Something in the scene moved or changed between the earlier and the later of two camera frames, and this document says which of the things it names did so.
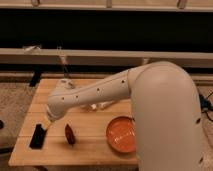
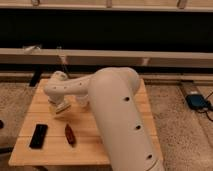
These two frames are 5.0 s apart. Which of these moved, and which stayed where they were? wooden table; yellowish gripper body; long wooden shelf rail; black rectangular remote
Moved: yellowish gripper body
Stayed: black rectangular remote; wooden table; long wooden shelf rail
